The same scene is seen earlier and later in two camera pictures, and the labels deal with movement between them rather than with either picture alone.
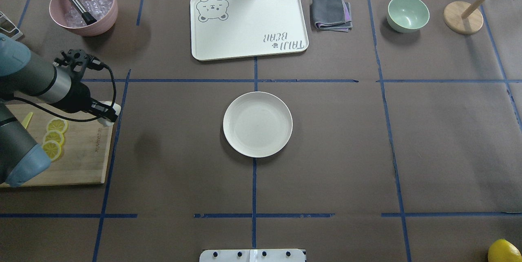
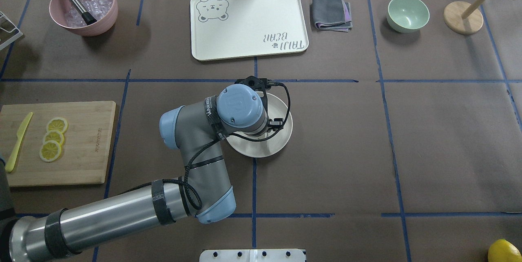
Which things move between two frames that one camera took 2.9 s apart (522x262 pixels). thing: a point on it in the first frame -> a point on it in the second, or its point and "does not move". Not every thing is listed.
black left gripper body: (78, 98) -> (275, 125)
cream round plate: (257, 124) does not move
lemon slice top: (58, 124) does not move
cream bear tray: (234, 23) does not move
